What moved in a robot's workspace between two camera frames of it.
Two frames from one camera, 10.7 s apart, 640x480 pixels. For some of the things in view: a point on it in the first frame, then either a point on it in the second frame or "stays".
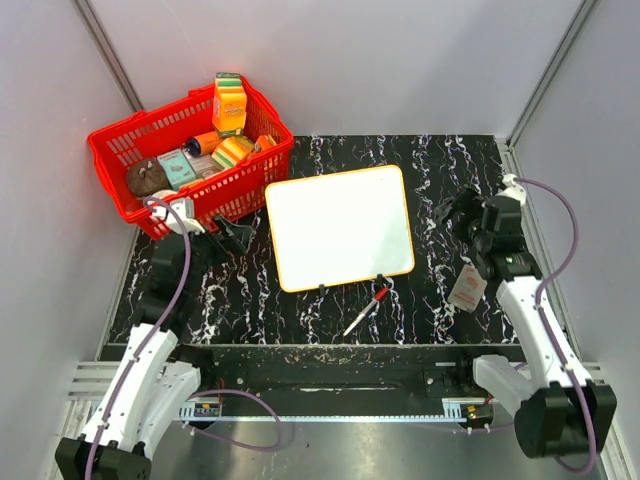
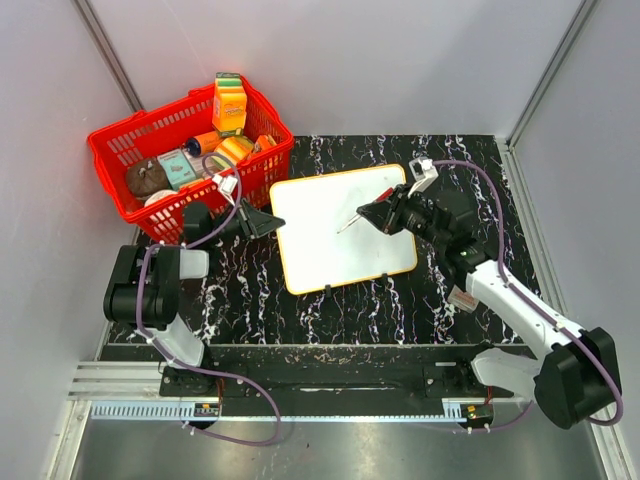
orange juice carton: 229,106 stays
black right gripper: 465,201 → 386,216
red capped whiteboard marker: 365,311 → 381,198
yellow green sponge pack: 231,151 stays
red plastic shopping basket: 225,151 stays
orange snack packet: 263,142 stays
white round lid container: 162,194 stays
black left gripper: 223,246 → 256,224
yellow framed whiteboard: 340,228 stays
